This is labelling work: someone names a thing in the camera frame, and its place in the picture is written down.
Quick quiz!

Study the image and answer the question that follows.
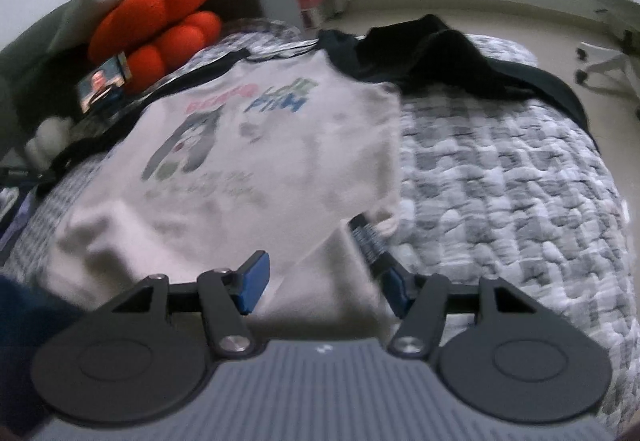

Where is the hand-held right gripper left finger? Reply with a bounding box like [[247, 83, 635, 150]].
[[107, 251, 271, 358]]

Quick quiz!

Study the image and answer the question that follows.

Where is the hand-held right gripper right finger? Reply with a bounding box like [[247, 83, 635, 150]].
[[386, 266, 533, 359]]

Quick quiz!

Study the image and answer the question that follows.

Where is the white printed t-shirt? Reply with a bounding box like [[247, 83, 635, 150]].
[[47, 53, 406, 322]]

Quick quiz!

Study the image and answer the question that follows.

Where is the black t-shirt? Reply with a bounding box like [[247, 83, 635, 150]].
[[35, 13, 601, 196]]

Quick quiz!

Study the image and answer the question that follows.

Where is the grey checkered quilt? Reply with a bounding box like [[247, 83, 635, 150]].
[[0, 18, 636, 422]]

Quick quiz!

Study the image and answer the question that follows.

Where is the dark blue cloth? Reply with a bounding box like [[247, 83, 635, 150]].
[[0, 276, 86, 437]]

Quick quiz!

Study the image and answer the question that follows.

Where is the smartphone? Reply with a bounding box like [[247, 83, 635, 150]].
[[77, 52, 133, 114]]

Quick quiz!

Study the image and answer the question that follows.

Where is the white plush toy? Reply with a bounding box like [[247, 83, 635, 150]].
[[25, 116, 76, 172]]

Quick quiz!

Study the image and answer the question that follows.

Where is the orange knitted cushion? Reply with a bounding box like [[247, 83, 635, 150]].
[[87, 0, 223, 94]]

